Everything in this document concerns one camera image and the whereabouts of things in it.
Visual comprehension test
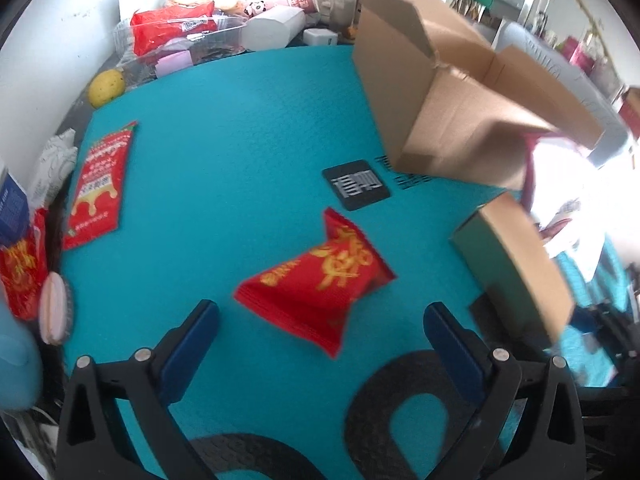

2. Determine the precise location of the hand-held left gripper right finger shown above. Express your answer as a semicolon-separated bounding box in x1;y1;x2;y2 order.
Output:
422;301;586;480

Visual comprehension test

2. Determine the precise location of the white and red snack pouch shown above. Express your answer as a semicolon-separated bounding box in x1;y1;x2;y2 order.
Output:
520;129;611;286

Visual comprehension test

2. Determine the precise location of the white charger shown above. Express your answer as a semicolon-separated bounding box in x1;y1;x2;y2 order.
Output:
302;28;340;47

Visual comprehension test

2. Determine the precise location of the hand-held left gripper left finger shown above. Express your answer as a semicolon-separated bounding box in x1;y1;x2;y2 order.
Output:
55;299;221;480

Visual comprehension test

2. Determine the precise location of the red snack packet gold print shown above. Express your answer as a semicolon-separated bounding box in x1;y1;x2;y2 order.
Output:
234;207;397;359

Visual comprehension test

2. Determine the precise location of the white crumpled wrapper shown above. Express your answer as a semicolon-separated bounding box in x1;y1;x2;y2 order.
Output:
37;129;78;208

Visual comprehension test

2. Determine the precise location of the pink packet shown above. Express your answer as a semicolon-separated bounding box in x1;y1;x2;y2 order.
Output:
155;50;195;78

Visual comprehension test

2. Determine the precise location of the red bag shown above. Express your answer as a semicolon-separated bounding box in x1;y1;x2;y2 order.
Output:
131;1;218;57

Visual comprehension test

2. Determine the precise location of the small red packet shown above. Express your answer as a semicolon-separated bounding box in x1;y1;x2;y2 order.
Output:
0;208;49;322

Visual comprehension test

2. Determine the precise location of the grey leaf pattern chair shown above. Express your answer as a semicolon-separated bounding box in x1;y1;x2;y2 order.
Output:
492;20;628;168

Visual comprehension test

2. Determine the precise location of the white jar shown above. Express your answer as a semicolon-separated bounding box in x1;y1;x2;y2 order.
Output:
317;0;358;31

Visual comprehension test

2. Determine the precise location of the brown cardboard box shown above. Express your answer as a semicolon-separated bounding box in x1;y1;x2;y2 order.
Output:
350;0;606;191

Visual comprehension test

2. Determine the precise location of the teal printed mat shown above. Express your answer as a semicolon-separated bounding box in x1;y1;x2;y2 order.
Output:
60;45;631;480

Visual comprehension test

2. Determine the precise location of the pink box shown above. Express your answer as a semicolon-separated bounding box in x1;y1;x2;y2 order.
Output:
562;35;596;71

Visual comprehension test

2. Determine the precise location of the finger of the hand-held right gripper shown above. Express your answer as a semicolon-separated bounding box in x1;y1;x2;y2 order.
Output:
575;300;638;361

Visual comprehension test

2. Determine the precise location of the small gold box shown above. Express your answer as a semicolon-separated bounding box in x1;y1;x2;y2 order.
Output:
450;191;577;346

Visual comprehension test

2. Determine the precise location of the white cup with blue label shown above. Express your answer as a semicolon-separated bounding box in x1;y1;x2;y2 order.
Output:
0;157;31;247

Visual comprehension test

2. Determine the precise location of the long red sachet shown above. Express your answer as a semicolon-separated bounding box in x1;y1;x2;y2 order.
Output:
62;120;139;251

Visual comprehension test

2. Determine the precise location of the clear plastic tray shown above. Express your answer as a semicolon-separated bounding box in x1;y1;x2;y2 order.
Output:
112;12;248;81

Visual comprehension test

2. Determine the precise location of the yellow lemon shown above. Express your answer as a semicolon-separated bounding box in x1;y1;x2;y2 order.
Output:
88;69;126;109

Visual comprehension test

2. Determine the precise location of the white tissue pack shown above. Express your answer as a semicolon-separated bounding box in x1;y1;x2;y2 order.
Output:
240;5;307;51

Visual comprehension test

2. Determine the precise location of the black square tag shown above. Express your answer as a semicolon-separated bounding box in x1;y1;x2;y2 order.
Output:
321;159;392;212

